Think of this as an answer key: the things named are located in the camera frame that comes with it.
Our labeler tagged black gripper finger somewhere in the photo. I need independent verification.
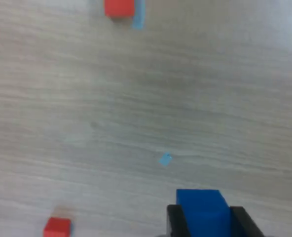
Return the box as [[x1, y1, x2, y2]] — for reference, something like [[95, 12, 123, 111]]
[[229, 206, 265, 237], [166, 204, 190, 237]]

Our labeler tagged blue cube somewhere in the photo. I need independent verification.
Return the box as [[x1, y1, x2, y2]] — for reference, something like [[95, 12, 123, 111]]
[[176, 189, 232, 237]]

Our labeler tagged red cube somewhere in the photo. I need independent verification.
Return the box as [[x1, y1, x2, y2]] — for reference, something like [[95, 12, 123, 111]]
[[103, 0, 136, 18], [43, 217, 72, 237]]

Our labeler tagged blue tape mark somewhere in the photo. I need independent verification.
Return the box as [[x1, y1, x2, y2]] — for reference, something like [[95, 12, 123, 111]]
[[157, 152, 174, 167], [131, 0, 146, 31]]

